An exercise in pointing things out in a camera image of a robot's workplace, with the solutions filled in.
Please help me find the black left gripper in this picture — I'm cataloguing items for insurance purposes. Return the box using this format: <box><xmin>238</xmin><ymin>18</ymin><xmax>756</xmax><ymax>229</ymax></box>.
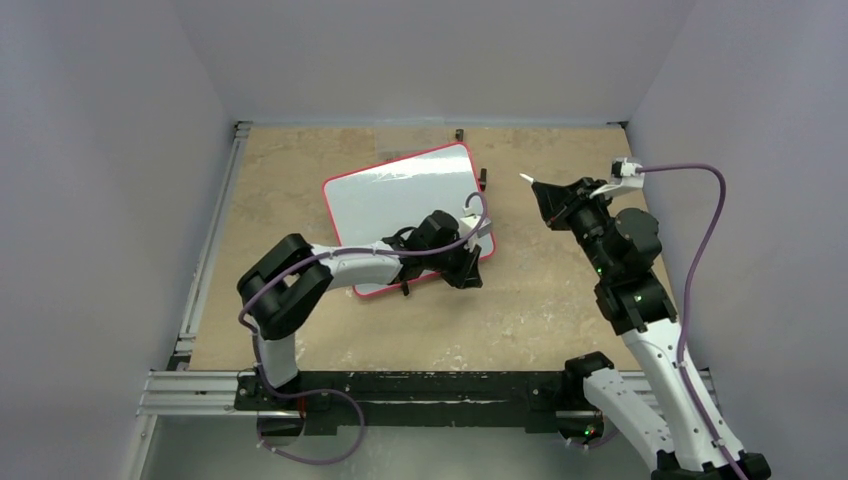
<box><xmin>425</xmin><ymin>235</ymin><xmax>481</xmax><ymax>290</ymax></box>

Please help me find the red framed whiteboard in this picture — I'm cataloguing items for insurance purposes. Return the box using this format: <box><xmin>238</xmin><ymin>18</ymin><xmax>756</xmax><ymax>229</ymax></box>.
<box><xmin>323</xmin><ymin>143</ymin><xmax>495</xmax><ymax>296</ymax></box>

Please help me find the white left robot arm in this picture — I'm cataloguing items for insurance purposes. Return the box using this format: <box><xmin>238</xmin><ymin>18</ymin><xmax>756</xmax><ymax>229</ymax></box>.
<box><xmin>236</xmin><ymin>210</ymin><xmax>488</xmax><ymax>409</ymax></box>

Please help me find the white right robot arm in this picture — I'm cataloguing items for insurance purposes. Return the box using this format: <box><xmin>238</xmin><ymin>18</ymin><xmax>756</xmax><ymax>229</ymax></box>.
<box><xmin>530</xmin><ymin>178</ymin><xmax>772</xmax><ymax>479</ymax></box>

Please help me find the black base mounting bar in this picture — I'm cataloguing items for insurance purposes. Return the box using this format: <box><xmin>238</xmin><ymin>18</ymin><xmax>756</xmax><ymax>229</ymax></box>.
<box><xmin>234</xmin><ymin>371</ymin><xmax>611</xmax><ymax>442</ymax></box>

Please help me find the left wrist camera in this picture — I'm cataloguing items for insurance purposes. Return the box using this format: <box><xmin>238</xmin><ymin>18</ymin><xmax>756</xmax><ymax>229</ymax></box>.
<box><xmin>458</xmin><ymin>208</ymin><xmax>491</xmax><ymax>251</ymax></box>

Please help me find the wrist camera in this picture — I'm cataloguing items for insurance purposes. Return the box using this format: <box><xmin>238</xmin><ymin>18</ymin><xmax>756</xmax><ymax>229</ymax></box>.
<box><xmin>458</xmin><ymin>208</ymin><xmax>491</xmax><ymax>251</ymax></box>
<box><xmin>589</xmin><ymin>157</ymin><xmax>645</xmax><ymax>199</ymax></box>

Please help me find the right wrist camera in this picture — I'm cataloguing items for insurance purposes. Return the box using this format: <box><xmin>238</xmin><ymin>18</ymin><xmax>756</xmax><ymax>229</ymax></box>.
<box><xmin>589</xmin><ymin>157</ymin><xmax>645</xmax><ymax>199</ymax></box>

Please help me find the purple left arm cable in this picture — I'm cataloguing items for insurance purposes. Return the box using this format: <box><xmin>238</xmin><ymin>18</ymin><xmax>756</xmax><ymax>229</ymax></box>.
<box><xmin>238</xmin><ymin>192</ymin><xmax>490</xmax><ymax>399</ymax></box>

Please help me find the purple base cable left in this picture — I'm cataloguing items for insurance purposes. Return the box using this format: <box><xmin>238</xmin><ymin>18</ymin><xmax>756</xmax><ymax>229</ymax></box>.
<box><xmin>256</xmin><ymin>387</ymin><xmax>367</xmax><ymax>466</ymax></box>

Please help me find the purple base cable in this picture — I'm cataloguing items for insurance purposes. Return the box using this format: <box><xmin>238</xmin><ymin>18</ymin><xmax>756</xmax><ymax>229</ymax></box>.
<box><xmin>566</xmin><ymin>423</ymin><xmax>621</xmax><ymax>452</ymax></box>
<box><xmin>256</xmin><ymin>387</ymin><xmax>367</xmax><ymax>466</ymax></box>

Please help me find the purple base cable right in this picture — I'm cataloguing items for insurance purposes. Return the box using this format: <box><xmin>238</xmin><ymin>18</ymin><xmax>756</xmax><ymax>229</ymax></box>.
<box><xmin>566</xmin><ymin>423</ymin><xmax>621</xmax><ymax>452</ymax></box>

